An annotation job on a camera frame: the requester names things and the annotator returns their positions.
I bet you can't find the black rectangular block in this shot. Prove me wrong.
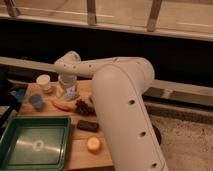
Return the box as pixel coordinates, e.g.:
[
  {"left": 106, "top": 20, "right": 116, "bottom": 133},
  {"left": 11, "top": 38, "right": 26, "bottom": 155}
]
[{"left": 77, "top": 120, "right": 99, "bottom": 132}]

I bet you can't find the dark grape bunch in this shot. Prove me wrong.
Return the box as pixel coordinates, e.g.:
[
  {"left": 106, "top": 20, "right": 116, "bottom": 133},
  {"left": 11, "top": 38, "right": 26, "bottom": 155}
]
[{"left": 75, "top": 99, "right": 95, "bottom": 116}]

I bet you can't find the wooden board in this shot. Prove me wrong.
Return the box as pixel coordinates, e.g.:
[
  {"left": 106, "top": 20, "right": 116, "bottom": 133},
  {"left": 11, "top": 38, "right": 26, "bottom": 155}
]
[{"left": 19, "top": 83, "right": 114, "bottom": 171}]

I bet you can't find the white cup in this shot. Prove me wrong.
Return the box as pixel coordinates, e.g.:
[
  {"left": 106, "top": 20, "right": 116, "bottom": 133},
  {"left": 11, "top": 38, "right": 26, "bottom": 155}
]
[{"left": 36, "top": 74, "right": 53, "bottom": 93}]

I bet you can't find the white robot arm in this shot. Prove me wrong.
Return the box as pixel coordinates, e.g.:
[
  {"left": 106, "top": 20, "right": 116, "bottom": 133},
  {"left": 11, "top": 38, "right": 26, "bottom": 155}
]
[{"left": 54, "top": 56, "right": 169, "bottom": 171}]

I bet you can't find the green plastic tray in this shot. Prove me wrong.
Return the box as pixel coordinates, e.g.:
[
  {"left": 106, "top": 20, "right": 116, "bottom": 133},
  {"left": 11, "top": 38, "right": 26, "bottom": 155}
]
[{"left": 0, "top": 117, "right": 71, "bottom": 171}]

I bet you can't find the blue cup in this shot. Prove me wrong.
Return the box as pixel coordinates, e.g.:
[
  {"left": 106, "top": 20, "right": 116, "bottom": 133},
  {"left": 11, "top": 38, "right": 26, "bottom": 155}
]
[{"left": 29, "top": 94, "right": 44, "bottom": 111}]

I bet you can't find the yellow round toy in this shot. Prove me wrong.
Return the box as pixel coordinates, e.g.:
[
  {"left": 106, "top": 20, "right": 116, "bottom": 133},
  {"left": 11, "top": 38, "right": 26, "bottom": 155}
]
[{"left": 87, "top": 137, "right": 101, "bottom": 153}]

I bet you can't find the purple bowl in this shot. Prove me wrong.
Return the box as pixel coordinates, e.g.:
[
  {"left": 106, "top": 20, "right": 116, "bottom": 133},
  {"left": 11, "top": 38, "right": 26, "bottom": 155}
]
[{"left": 153, "top": 126, "right": 162, "bottom": 145}]

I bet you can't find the orange red pepper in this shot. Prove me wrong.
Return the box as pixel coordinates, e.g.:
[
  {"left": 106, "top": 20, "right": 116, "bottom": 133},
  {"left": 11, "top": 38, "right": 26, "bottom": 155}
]
[{"left": 52, "top": 101, "right": 71, "bottom": 111}]

